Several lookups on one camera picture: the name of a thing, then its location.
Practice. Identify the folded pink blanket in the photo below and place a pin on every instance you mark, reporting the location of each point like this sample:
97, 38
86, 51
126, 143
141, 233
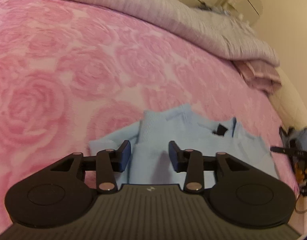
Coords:
261, 77

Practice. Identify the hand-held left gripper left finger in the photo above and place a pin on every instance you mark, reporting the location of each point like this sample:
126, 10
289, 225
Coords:
124, 155

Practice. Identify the pink rose blanket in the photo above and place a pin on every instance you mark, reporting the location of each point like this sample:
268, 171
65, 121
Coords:
68, 67

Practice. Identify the blue fleece garment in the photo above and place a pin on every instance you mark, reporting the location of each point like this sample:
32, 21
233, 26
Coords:
303, 137

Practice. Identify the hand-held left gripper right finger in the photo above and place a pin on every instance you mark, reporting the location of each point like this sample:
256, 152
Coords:
173, 155

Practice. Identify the light blue sweater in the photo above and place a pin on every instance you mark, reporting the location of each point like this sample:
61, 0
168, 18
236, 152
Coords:
153, 135

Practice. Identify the striped lilac duvet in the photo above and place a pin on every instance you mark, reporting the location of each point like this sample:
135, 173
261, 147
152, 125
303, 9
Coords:
193, 22

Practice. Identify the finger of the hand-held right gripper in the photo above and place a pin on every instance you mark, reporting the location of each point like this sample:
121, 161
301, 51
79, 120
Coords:
283, 150

